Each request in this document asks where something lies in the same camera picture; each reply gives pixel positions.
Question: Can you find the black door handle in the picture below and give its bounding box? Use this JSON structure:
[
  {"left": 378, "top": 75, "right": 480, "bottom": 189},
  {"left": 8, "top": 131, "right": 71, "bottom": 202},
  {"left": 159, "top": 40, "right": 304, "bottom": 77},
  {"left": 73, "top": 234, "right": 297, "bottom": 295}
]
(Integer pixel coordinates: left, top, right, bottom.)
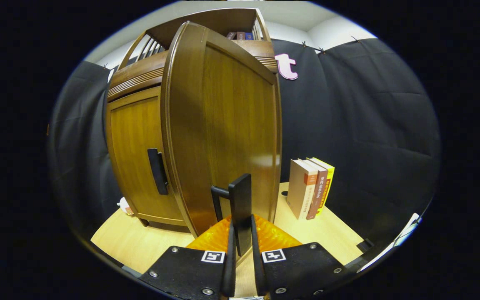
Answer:
[
  {"left": 147, "top": 148, "right": 170, "bottom": 195},
  {"left": 211, "top": 173, "right": 253, "bottom": 257}
]

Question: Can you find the wooden cabinet door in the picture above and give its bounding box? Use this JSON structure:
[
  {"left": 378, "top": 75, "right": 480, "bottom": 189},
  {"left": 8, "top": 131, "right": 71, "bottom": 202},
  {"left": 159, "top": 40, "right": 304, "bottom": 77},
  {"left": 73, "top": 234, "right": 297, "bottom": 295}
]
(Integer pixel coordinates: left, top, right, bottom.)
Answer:
[
  {"left": 106, "top": 86, "right": 186, "bottom": 225},
  {"left": 161, "top": 21, "right": 283, "bottom": 250}
]

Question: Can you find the white book orange label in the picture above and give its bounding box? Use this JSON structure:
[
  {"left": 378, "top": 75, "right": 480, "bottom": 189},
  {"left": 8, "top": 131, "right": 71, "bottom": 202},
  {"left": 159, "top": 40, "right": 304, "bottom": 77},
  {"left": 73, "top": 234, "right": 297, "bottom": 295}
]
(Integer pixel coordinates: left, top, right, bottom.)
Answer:
[{"left": 286, "top": 158, "right": 319, "bottom": 220}]

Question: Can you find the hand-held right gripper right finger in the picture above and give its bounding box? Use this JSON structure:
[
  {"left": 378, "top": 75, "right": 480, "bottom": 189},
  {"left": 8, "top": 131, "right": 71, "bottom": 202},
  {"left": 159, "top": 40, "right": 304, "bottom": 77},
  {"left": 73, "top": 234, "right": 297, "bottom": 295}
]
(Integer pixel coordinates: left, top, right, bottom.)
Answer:
[{"left": 250, "top": 215, "right": 347, "bottom": 300}]

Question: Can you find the wooden double-door shoe cabinet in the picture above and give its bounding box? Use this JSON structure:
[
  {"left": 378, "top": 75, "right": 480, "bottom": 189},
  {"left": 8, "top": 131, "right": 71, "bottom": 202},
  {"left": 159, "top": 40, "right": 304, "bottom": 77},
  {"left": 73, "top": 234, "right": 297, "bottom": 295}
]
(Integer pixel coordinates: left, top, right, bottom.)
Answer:
[{"left": 106, "top": 7, "right": 280, "bottom": 228}]

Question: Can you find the white plush toy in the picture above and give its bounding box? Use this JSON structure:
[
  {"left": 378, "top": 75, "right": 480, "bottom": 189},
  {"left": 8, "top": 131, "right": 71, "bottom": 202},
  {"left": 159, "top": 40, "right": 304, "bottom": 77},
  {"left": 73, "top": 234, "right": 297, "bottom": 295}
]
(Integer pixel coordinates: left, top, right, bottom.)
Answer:
[{"left": 117, "top": 197, "right": 134, "bottom": 216}]

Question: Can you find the yellow book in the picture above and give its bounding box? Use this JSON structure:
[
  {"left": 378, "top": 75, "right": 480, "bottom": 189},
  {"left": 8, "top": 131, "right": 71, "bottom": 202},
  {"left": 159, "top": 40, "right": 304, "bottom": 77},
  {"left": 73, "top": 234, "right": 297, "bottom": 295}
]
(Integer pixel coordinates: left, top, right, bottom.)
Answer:
[{"left": 312, "top": 157, "right": 335, "bottom": 215}]

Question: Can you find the brown spine book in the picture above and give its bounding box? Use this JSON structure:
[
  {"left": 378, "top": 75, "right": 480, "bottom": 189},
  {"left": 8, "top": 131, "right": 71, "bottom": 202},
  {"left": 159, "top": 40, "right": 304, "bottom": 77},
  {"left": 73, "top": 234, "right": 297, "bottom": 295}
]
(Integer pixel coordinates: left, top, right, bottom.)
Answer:
[{"left": 305, "top": 158, "right": 329, "bottom": 220}]

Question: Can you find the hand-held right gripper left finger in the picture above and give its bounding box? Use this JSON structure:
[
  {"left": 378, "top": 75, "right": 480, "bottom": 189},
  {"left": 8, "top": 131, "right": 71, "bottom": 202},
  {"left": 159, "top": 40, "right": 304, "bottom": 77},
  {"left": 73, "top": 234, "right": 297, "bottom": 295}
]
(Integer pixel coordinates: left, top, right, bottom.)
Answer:
[{"left": 140, "top": 215, "right": 237, "bottom": 298}]

